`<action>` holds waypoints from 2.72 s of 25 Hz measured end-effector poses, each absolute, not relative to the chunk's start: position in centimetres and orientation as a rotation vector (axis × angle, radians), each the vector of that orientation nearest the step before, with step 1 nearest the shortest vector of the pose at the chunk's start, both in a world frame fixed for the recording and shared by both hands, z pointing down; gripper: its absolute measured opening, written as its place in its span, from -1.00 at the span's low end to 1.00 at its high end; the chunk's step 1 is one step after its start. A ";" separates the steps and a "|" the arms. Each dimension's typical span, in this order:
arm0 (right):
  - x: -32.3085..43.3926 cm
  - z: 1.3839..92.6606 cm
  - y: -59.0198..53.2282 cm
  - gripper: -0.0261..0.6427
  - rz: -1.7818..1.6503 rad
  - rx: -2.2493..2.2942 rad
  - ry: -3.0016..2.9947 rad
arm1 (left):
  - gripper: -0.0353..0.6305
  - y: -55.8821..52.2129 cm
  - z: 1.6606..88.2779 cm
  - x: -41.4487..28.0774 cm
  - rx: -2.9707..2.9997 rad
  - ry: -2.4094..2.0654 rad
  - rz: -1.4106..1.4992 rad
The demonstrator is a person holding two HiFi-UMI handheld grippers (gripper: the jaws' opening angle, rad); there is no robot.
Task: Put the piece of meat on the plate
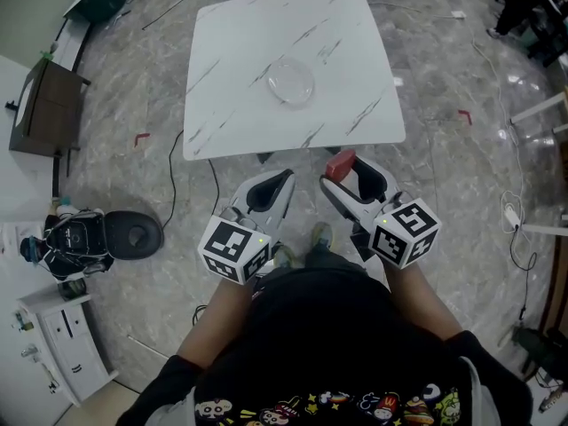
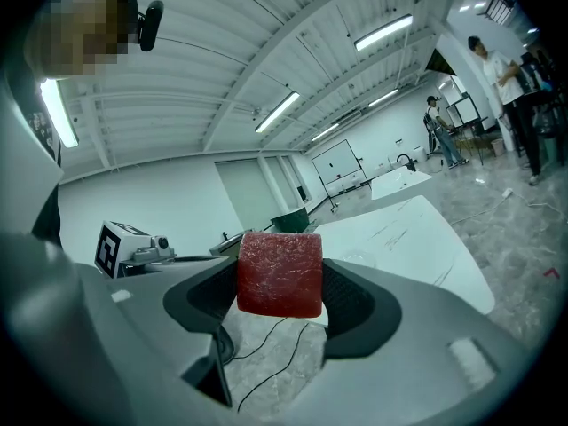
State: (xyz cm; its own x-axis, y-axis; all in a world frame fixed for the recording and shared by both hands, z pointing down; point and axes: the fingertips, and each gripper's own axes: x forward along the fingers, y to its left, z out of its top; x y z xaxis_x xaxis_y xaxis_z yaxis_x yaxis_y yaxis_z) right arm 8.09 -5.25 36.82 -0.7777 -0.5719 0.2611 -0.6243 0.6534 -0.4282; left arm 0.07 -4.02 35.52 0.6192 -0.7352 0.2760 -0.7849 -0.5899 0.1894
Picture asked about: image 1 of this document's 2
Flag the thin black rod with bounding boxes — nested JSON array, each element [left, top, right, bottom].
[[141, 0, 187, 32]]

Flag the white marble table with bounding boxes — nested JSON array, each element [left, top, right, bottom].
[[182, 0, 407, 164]]

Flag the person's black trousers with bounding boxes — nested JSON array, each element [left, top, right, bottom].
[[304, 242, 370, 280]]

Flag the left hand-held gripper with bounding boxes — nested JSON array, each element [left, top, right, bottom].
[[197, 169, 297, 286]]

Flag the person's shoe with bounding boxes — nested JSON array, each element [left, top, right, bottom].
[[272, 244, 306, 270], [310, 221, 335, 252]]

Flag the person's black printed shirt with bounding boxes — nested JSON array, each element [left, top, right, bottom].
[[101, 266, 533, 426]]

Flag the white drawer cabinet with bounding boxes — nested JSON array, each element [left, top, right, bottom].
[[16, 292, 120, 408]]

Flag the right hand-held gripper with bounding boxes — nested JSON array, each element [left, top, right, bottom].
[[319, 154, 443, 269]]

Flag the brown wooden cabinet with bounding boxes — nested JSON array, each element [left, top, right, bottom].
[[8, 58, 92, 178]]

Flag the person's left forearm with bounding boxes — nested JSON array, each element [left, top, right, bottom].
[[175, 267, 257, 372]]

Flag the black bag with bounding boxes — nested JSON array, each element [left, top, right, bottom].
[[511, 325, 568, 386]]

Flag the white power strip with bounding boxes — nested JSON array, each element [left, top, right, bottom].
[[502, 203, 522, 231]]

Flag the person's right shoe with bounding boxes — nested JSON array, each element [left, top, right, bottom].
[[310, 221, 335, 252]]

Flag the red block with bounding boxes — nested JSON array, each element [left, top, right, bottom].
[[325, 148, 358, 181]]

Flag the white frame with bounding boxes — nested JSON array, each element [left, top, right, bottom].
[[509, 90, 568, 135]]

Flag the person's right forearm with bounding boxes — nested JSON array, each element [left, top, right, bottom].
[[383, 258, 465, 342]]

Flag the thin white rod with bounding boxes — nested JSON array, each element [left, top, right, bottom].
[[126, 334, 157, 355]]

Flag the person's left shoe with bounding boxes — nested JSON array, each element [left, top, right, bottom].
[[272, 244, 306, 270]]

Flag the black device with cables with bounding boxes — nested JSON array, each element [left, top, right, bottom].
[[19, 205, 113, 282]]

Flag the white floor cable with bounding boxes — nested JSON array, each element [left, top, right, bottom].
[[451, 10, 527, 208]]

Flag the black floor cable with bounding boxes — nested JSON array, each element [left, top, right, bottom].
[[161, 128, 221, 233], [509, 227, 539, 324]]

